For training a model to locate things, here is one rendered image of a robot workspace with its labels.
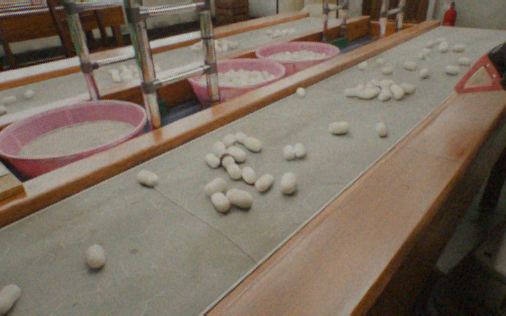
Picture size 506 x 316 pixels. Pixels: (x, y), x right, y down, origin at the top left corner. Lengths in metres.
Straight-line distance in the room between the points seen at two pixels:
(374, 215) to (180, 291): 0.23
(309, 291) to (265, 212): 0.16
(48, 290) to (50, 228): 0.11
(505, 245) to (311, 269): 0.64
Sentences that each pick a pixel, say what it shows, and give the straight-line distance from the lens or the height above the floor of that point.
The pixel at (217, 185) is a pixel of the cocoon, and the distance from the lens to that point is 0.50.
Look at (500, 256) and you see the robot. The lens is 0.91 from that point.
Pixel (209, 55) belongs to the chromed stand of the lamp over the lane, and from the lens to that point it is 0.74.
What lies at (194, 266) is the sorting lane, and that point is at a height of 0.74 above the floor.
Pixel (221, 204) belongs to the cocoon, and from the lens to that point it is 0.46.
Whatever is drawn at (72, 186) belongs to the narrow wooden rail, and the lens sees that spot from 0.58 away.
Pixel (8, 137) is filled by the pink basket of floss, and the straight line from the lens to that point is 0.82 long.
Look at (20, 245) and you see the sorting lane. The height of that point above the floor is 0.74.
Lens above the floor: 1.03
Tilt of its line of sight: 30 degrees down
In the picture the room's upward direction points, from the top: 3 degrees counter-clockwise
